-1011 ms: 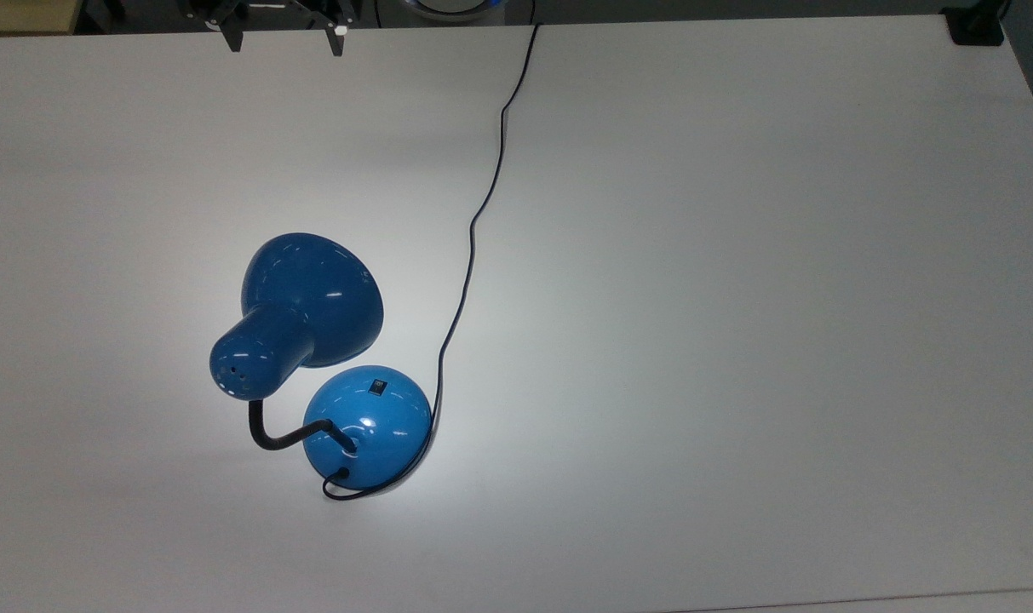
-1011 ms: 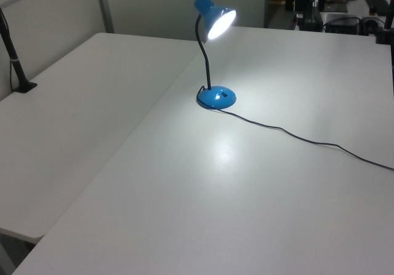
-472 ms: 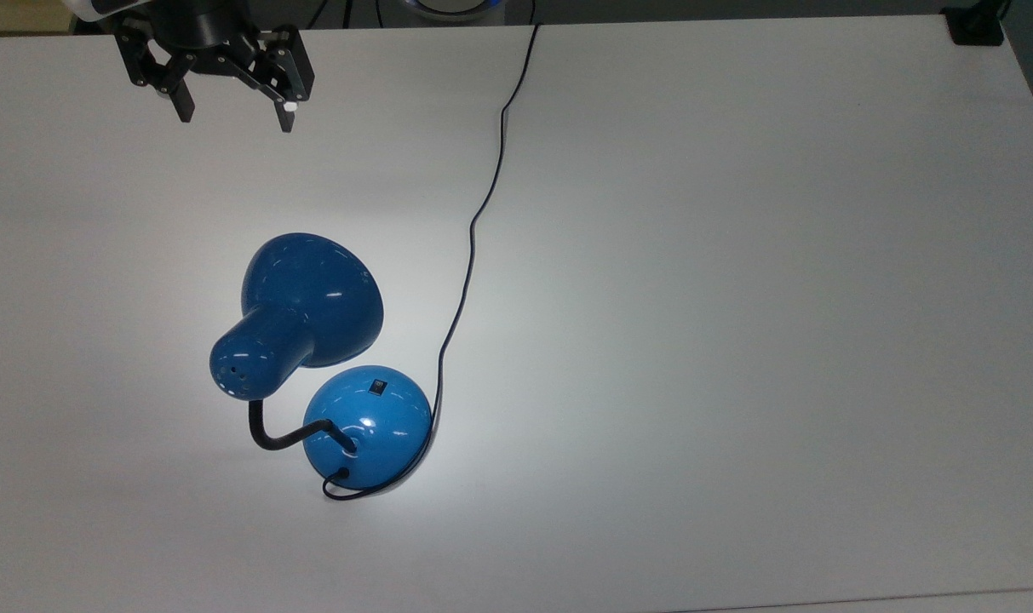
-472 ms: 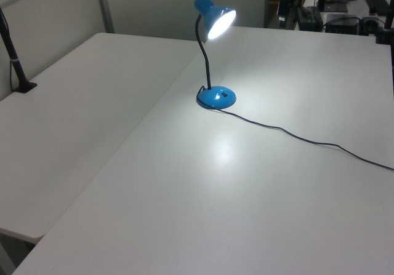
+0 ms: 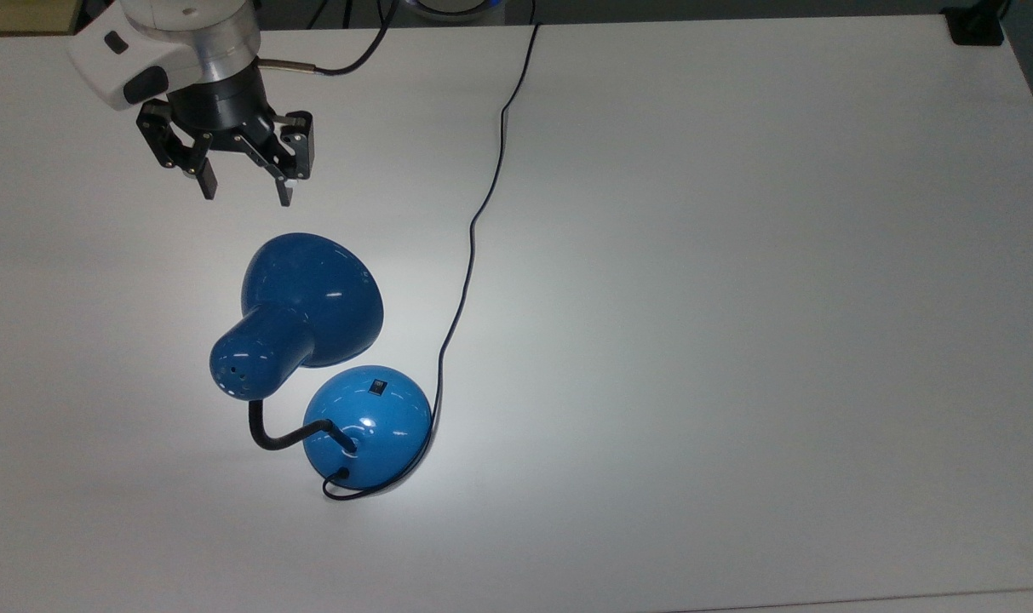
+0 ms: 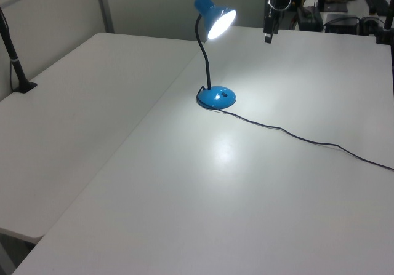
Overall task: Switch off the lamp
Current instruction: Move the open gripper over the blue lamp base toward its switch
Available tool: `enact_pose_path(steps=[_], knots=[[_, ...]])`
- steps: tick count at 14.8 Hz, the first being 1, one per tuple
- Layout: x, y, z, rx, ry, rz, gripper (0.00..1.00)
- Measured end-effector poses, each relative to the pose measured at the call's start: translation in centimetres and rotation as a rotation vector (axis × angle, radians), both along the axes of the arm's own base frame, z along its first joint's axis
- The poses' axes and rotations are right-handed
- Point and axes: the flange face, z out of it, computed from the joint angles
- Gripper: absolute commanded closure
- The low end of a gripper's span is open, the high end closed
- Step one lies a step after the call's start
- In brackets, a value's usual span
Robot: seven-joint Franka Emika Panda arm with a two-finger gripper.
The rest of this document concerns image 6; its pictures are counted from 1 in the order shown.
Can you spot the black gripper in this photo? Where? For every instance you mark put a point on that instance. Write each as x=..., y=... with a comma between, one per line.
x=274, y=1

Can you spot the blue gooseneck desk lamp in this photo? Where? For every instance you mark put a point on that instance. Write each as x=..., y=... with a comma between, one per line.
x=215, y=98

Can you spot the black rectangular box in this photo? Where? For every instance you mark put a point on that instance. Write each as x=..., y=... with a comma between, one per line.
x=309, y=21

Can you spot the black electronics box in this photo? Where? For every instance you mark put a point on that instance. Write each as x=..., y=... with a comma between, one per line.
x=341, y=24

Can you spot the black clamp-mounted camera stand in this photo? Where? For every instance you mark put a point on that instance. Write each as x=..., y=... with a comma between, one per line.
x=387, y=26

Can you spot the grey partition frame post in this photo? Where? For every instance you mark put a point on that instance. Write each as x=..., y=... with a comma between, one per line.
x=104, y=7

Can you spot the black camera stand with base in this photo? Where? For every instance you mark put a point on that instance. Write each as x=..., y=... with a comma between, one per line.
x=15, y=69

